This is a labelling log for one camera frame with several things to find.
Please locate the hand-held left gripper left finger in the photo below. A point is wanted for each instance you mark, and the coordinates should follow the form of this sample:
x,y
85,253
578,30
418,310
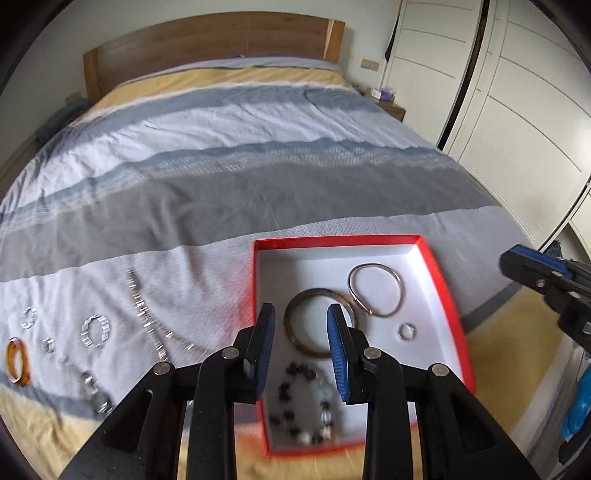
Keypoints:
x,y
263,353

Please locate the dark bronze bangle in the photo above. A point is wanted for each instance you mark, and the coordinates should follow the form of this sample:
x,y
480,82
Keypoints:
x,y
286,323

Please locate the white wardrobe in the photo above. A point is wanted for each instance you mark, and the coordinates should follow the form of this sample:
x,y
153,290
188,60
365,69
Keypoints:
x,y
508,92

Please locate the blue-grey cloth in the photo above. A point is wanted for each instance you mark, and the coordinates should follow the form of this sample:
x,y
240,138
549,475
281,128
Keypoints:
x,y
62,120

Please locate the wooden headboard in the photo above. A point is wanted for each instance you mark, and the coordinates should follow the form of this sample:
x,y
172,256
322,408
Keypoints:
x,y
207,41

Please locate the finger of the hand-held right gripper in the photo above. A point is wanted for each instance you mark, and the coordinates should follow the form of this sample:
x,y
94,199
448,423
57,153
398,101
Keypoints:
x,y
531,272

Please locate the blue crumpled cloth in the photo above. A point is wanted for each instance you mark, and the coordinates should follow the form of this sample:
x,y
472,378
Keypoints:
x,y
575,406

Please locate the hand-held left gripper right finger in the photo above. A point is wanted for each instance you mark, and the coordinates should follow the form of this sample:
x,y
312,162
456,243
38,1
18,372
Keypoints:
x,y
337,357

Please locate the wall switch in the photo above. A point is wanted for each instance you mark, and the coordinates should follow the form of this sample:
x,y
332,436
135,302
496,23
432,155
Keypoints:
x,y
369,65

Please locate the white purple tissue box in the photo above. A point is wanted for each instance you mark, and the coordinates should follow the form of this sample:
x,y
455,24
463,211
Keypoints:
x,y
381,93

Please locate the thin silver bangle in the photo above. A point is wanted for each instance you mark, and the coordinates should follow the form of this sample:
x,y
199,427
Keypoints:
x,y
399,288

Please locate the red cardboard box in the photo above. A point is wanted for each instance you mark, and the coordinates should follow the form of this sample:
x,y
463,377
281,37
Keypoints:
x,y
323,267

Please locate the wooden nightstand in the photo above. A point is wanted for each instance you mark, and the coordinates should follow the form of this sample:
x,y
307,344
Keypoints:
x,y
395,110

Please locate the amber bangle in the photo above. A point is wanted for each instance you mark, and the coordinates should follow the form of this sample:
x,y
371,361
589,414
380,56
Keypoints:
x,y
26,369

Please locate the striped bed cover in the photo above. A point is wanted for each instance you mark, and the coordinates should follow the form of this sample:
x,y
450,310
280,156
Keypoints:
x,y
231,161

